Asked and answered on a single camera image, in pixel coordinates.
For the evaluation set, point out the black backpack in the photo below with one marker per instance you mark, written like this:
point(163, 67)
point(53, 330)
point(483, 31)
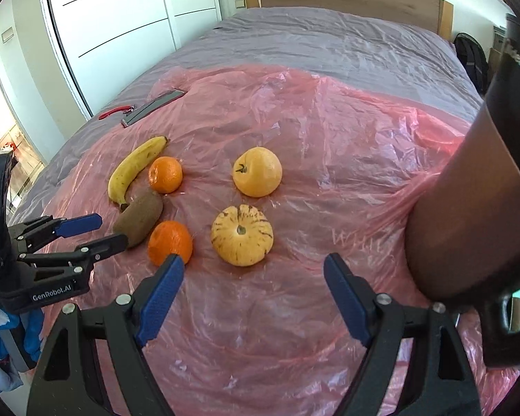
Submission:
point(472, 57)

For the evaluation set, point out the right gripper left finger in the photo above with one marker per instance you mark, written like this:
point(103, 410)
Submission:
point(68, 378)

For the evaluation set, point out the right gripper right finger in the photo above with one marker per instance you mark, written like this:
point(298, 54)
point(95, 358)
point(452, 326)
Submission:
point(439, 380)

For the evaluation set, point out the kiwi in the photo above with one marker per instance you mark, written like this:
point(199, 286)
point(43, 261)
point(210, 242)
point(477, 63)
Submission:
point(139, 218)

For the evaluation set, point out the yellow banana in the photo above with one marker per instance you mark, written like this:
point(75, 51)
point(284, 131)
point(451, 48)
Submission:
point(131, 166)

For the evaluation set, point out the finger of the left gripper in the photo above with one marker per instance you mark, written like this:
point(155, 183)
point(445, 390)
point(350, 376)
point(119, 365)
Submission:
point(32, 236)
point(84, 255)

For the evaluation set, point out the blue gloved left hand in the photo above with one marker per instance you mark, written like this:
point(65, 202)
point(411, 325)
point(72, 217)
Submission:
point(20, 334)

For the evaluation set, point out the mandarin orange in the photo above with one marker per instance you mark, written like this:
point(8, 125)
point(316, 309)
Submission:
point(169, 237)
point(165, 175)

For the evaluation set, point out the yellow apple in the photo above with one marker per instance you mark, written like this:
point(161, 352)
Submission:
point(257, 172)

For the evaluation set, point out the pink plastic sheet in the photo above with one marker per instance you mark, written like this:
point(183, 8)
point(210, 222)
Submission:
point(269, 339)

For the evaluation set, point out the striped pepino melon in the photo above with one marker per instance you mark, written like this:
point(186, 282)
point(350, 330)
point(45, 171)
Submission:
point(242, 236)

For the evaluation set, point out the purple bed cover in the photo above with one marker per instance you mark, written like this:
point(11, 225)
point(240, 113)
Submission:
point(286, 39)

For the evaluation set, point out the white wardrobe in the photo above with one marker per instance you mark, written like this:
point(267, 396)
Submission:
point(107, 44)

